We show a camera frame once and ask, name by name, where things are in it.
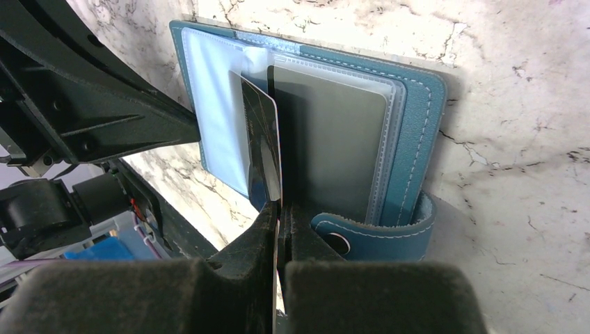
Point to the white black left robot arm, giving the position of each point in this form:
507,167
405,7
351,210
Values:
60,207

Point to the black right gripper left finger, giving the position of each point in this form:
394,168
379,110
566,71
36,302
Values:
233,291

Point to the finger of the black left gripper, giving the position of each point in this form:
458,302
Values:
66,97

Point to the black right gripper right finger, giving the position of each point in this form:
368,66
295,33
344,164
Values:
343,277

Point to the dark credit card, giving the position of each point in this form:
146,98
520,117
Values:
330,131
264,173

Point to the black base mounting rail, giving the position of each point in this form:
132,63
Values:
172,231

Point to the teal leather card holder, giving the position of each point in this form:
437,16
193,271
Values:
211,61

